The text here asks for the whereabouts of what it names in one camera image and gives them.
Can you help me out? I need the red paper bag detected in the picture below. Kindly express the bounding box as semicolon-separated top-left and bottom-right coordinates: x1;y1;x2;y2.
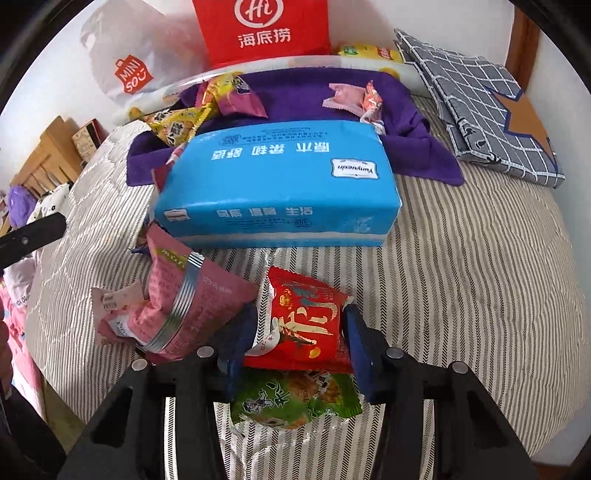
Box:
191;0;334;68

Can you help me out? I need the plaid cloth with star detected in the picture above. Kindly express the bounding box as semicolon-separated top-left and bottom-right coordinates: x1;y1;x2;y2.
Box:
393;28;566;189

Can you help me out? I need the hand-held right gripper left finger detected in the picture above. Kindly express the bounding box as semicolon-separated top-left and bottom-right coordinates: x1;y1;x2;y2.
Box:
58;304;259;480

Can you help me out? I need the clear plastic shopping bag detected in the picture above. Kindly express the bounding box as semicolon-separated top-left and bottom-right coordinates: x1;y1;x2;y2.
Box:
79;0;208;109

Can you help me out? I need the pink printed bag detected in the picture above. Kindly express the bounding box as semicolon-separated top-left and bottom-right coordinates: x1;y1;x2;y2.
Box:
0;277;44;407

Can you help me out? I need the blue tissue pack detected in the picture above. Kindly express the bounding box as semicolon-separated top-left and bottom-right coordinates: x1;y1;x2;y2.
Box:
152;121;402;250

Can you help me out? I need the purple plush cloth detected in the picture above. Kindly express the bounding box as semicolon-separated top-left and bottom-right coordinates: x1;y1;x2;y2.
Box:
6;185;38;228

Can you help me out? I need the brown wooden door frame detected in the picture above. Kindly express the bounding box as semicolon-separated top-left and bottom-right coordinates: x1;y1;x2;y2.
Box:
503;21;541;81

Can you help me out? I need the wooden headboard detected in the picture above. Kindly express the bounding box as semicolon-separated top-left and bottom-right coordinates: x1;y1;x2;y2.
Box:
10;115;81;195

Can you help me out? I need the yellow purple snack packet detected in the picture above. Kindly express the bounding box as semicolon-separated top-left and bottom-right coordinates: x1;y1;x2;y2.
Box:
198;74;269;118

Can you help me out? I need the purple cloth tray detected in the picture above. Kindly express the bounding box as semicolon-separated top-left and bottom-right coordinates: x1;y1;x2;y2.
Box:
127;69;464;188

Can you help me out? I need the patterned box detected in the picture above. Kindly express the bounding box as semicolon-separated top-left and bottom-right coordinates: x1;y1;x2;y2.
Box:
72;119;109;162

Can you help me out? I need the white printed cloth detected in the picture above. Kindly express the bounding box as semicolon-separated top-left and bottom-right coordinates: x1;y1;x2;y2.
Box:
28;182;70;222

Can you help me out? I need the long pink snack packet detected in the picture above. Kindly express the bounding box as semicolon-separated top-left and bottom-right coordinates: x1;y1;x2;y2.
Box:
359;80;386;136

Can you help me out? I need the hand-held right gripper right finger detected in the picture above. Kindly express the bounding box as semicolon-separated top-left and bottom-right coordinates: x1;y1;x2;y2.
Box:
342;304;539;480

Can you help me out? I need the yellow green packet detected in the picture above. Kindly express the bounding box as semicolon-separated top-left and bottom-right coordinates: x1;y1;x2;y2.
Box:
335;42;404;63

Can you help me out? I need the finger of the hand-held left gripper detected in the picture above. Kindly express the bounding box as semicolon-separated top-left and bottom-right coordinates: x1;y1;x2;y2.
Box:
0;212;68;269

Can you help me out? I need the green snack packet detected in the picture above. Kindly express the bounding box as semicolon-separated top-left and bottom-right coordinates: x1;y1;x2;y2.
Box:
230;369;363;432

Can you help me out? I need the silver red snack packet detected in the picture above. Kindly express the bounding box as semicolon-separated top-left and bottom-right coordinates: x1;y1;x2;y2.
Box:
151;138;191;195

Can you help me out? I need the small white red packet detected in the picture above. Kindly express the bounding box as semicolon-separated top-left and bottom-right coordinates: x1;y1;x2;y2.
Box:
91;284;145;324

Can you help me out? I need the pink round candy packet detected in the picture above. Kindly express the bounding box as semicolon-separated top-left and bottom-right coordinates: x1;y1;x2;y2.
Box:
323;83;370;114

